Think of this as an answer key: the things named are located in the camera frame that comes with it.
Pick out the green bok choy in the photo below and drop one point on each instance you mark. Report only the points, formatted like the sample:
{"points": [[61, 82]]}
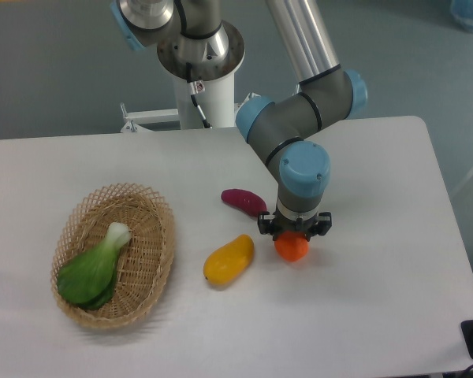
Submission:
{"points": [[88, 280]]}

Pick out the purple sweet potato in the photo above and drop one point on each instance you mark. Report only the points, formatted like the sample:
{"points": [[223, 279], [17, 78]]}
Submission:
{"points": [[245, 201]]}

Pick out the woven wicker basket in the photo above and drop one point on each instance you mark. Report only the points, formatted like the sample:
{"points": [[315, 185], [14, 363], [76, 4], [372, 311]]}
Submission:
{"points": [[144, 262]]}

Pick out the orange fruit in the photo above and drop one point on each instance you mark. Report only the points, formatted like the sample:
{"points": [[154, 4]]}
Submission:
{"points": [[291, 246]]}

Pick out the blue bag in background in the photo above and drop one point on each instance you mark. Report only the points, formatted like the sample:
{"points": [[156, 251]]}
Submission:
{"points": [[462, 12]]}

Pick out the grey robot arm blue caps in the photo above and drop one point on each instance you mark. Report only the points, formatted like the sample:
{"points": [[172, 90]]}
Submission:
{"points": [[278, 132]]}

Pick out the yellow mango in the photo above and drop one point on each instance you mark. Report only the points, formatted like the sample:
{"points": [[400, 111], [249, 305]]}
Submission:
{"points": [[225, 264]]}

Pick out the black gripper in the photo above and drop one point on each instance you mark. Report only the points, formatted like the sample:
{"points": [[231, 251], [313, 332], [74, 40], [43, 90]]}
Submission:
{"points": [[275, 224]]}

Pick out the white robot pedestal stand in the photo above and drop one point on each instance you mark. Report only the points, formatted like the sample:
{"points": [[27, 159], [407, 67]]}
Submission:
{"points": [[203, 75]]}

